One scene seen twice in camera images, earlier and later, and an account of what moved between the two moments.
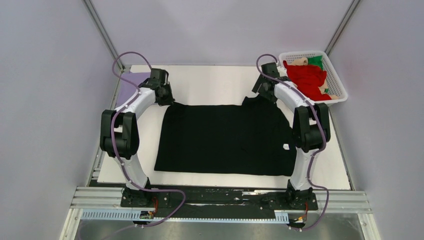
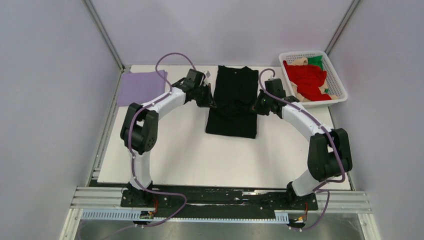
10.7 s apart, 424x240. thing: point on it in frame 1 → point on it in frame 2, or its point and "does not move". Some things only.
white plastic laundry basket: (334, 84) does not move
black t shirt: (254, 138) → (235, 91)
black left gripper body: (167, 98) → (203, 96)
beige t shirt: (302, 61) does not move
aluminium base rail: (108, 198) does not move
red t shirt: (308, 77) does not move
